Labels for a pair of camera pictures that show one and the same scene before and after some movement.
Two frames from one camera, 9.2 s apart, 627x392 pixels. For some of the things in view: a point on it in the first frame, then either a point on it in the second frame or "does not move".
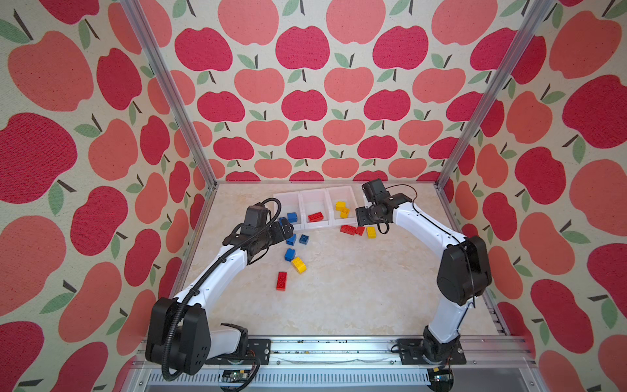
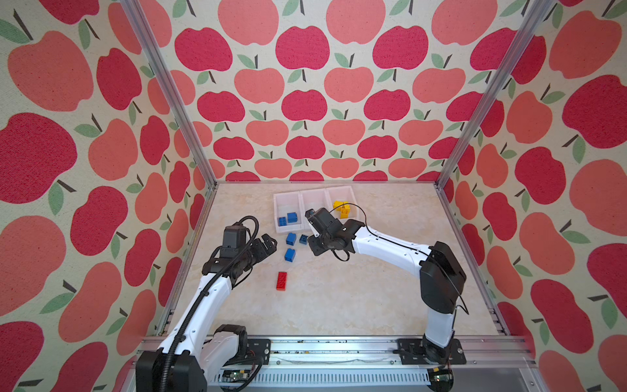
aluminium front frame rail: [353, 363] does not move
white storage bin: [342, 206] does not move
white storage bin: [291, 202] does not move
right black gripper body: [366, 216] to [320, 243]
